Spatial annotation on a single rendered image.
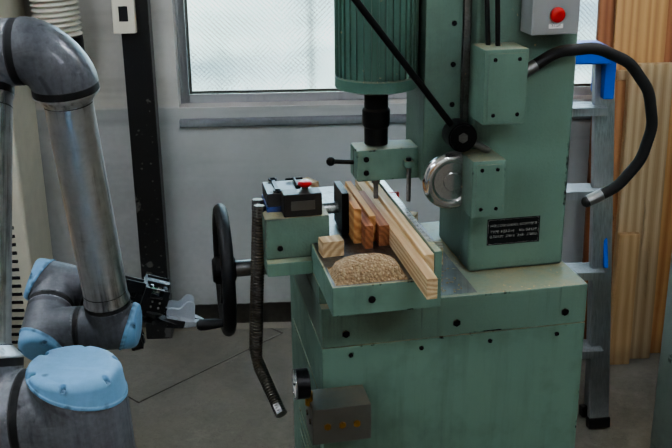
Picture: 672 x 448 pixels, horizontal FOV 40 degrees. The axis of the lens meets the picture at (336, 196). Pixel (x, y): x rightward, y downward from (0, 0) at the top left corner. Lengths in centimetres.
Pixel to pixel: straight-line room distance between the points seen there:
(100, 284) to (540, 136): 94
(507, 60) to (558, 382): 72
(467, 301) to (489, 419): 29
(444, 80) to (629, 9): 144
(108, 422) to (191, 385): 173
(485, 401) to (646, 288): 143
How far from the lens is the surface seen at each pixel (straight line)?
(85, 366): 156
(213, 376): 330
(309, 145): 336
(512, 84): 187
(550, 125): 202
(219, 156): 338
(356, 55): 190
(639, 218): 332
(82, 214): 176
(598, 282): 292
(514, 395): 211
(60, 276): 199
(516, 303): 200
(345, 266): 176
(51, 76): 165
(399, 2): 189
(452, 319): 197
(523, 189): 204
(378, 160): 200
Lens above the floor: 161
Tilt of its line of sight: 19 degrees down
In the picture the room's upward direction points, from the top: 1 degrees counter-clockwise
